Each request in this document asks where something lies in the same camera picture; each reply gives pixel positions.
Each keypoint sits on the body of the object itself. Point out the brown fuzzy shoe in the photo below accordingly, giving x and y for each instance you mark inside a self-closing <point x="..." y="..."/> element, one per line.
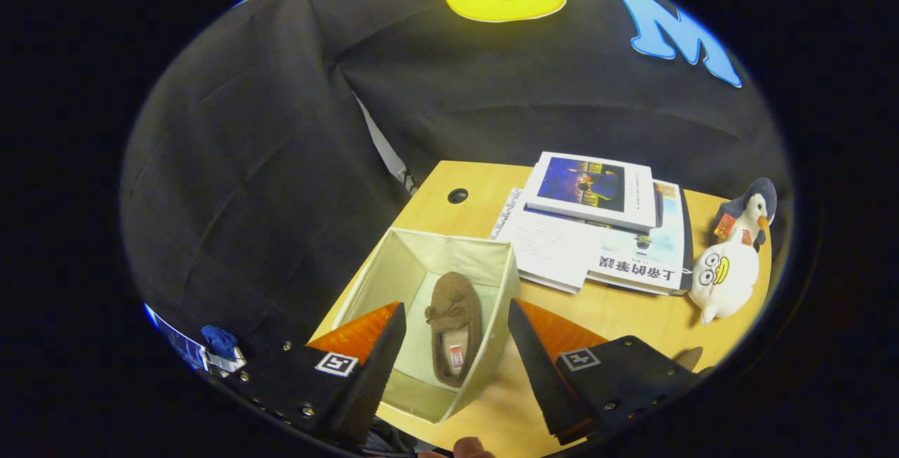
<point x="692" y="358"/>
<point x="449" y="303"/>

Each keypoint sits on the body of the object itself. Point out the beige fabric storage box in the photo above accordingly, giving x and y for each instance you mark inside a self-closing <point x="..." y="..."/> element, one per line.
<point x="393" y="268"/>

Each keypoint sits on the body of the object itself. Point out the white titled book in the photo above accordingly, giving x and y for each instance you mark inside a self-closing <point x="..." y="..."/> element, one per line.
<point x="646" y="261"/>

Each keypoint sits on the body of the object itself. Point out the blue picture cover book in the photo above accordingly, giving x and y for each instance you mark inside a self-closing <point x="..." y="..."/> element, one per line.
<point x="632" y="198"/>

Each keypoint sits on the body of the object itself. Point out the grey penguin plush toy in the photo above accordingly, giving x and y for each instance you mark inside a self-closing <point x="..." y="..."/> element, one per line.
<point x="755" y="208"/>

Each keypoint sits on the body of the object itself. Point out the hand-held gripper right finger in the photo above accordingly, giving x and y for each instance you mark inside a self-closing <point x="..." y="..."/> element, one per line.
<point x="541" y="381"/>

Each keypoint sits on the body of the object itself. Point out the blue white printed board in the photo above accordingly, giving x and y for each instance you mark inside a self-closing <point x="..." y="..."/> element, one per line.
<point x="172" y="335"/>

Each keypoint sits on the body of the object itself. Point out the blue crumpled cloth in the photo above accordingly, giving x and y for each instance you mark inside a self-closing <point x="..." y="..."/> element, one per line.
<point x="219" y="342"/>

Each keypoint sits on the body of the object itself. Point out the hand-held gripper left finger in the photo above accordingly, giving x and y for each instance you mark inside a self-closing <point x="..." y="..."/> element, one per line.
<point x="376" y="384"/>

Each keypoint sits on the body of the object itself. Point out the white duck plush toy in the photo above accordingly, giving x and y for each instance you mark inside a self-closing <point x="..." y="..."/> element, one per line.
<point x="727" y="279"/>

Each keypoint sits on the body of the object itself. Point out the white text cover book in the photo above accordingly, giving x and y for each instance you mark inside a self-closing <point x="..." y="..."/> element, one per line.
<point x="548" y="251"/>

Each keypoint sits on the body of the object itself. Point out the black backdrop cloth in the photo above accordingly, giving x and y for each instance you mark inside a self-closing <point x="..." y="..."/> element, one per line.
<point x="246" y="184"/>

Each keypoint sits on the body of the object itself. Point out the black book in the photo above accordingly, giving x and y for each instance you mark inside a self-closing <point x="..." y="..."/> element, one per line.
<point x="688" y="233"/>

